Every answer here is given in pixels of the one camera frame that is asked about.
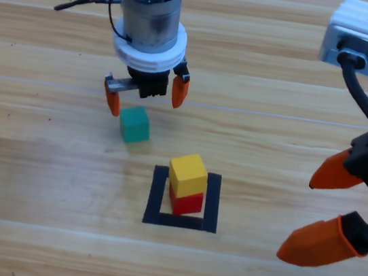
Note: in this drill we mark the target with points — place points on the black tape square outline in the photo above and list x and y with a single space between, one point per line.
154 206

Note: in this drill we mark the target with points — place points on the red cube block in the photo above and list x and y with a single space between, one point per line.
186 205

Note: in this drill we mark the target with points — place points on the yellow cube block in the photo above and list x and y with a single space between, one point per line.
187 176

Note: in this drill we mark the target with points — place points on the green cube block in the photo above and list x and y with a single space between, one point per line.
134 126

